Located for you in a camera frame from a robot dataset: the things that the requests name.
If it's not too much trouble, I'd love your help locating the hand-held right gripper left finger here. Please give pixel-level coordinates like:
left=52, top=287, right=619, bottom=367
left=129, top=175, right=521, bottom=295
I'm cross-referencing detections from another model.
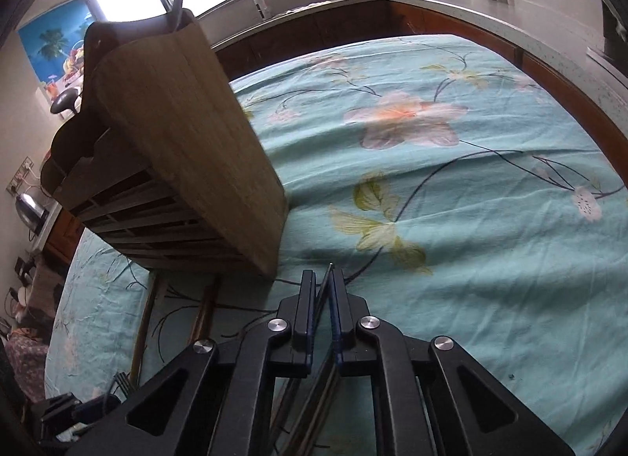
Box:
left=64, top=269, right=317, bottom=456

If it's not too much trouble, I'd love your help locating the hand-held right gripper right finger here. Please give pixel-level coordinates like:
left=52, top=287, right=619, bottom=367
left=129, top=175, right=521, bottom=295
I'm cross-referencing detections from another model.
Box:
left=332, top=269, right=576, bottom=456

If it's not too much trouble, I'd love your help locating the wooden chopstick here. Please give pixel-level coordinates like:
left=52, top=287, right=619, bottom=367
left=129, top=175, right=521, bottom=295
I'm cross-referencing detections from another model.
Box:
left=190, top=279, right=221, bottom=341
left=130, top=272, right=159, bottom=383

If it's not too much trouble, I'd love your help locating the bamboo utensil holder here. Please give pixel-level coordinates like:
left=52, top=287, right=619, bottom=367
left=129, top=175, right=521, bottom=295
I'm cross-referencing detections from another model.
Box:
left=39, top=8, right=290, bottom=276

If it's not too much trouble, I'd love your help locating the patterned cloth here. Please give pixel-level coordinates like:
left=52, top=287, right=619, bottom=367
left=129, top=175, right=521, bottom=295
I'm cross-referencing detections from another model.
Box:
left=5, top=328, right=50, bottom=403

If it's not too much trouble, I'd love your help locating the floral teal tablecloth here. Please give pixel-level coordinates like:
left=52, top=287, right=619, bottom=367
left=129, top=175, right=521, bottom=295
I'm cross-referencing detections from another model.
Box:
left=44, top=34, right=628, bottom=456

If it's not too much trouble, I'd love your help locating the steel kettle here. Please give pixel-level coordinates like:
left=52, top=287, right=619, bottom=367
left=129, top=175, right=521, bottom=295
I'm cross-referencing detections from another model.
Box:
left=15, top=191, right=50, bottom=236

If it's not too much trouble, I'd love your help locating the black ladle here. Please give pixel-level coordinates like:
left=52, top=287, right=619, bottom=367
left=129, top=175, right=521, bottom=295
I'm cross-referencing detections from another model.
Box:
left=50, top=89, right=83, bottom=119

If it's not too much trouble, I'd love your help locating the gas stove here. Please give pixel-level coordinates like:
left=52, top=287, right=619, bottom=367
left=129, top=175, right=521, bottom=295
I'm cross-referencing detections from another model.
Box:
left=586, top=46, right=628, bottom=66

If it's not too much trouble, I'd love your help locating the black wok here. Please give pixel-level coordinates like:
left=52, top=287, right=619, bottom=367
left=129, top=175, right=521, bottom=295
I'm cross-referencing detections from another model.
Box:
left=601, top=0, right=628, bottom=44

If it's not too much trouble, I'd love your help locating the wall socket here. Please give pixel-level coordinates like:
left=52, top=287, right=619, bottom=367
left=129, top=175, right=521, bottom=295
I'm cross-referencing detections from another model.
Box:
left=6, top=156, right=35, bottom=196

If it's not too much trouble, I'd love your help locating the tropical fruit wall poster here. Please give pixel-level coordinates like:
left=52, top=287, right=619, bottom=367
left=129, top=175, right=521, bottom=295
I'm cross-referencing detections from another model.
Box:
left=17, top=0, right=96, bottom=115

